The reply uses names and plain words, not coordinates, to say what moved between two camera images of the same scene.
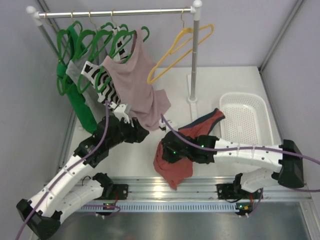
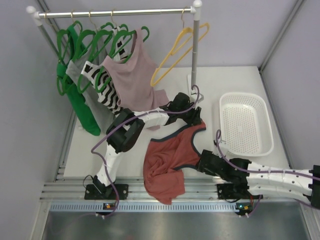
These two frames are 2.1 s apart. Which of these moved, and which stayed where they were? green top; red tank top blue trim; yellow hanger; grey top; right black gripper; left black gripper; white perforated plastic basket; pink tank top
Moved: red tank top blue trim; left black gripper; yellow hanger; right black gripper
Stayed: grey top; pink tank top; green top; white perforated plastic basket
